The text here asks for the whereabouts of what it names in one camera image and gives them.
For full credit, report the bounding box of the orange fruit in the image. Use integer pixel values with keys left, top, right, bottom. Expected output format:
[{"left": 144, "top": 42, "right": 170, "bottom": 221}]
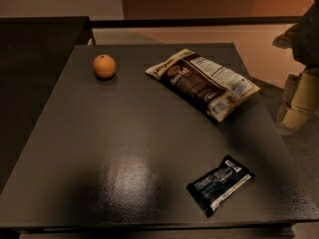
[{"left": 93, "top": 55, "right": 117, "bottom": 80}]

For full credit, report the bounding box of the black snack packet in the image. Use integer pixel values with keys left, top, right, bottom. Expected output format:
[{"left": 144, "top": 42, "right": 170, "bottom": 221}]
[{"left": 186, "top": 155, "right": 255, "bottom": 218}]

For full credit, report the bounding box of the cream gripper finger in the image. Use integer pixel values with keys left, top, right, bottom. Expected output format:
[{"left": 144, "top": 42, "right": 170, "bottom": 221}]
[{"left": 276, "top": 67, "right": 319, "bottom": 135}]

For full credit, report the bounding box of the brown chip bag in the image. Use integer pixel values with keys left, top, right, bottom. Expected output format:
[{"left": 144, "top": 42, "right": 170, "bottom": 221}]
[{"left": 146, "top": 49, "right": 260, "bottom": 122}]

